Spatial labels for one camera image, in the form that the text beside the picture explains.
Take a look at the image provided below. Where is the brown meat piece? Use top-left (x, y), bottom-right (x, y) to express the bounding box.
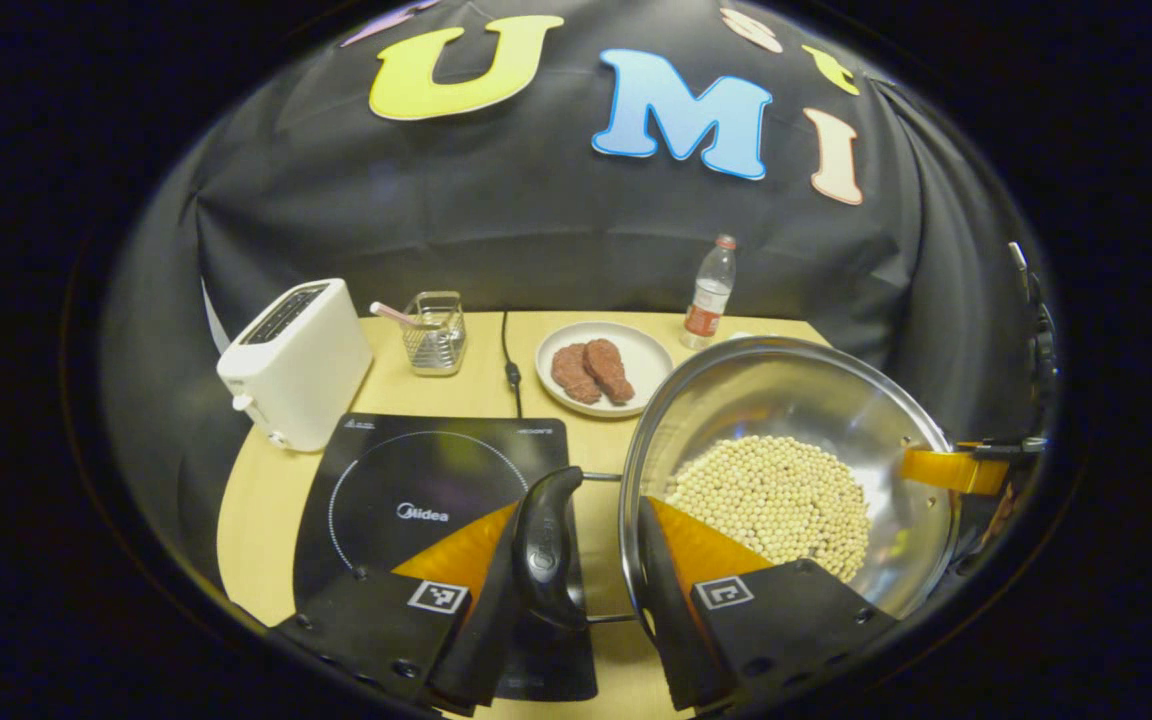
top-left (551, 343), bottom-right (602, 405)
top-left (583, 338), bottom-right (636, 404)

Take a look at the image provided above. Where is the black power cable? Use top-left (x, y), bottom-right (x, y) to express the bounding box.
top-left (501, 310), bottom-right (527, 419)

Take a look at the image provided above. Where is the metal wire basket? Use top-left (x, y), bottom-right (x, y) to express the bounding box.
top-left (401, 291), bottom-right (467, 377)

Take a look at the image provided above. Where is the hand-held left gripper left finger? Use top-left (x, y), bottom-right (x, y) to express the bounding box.
top-left (271, 500), bottom-right (527, 716)

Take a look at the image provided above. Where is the stainless steel pot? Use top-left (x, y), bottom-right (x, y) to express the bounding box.
top-left (514, 335), bottom-right (962, 631)

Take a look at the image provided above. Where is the round white plate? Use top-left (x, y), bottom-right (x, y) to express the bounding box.
top-left (535, 321), bottom-right (675, 419)

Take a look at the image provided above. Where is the clear plastic water bottle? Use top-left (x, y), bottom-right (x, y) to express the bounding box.
top-left (681, 234), bottom-right (738, 351)

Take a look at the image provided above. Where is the black induction cooktop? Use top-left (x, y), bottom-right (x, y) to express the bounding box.
top-left (293, 412), bottom-right (599, 703)

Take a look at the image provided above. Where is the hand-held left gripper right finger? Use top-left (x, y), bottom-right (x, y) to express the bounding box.
top-left (636, 495), bottom-right (902, 713)

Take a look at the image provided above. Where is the black backdrop cloth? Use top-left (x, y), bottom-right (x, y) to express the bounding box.
top-left (101, 0), bottom-right (1057, 601)

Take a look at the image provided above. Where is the pile of soybeans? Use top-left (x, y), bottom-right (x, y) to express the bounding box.
top-left (664, 435), bottom-right (872, 583)

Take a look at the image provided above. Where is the white toaster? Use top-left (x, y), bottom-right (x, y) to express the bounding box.
top-left (216, 278), bottom-right (374, 453)

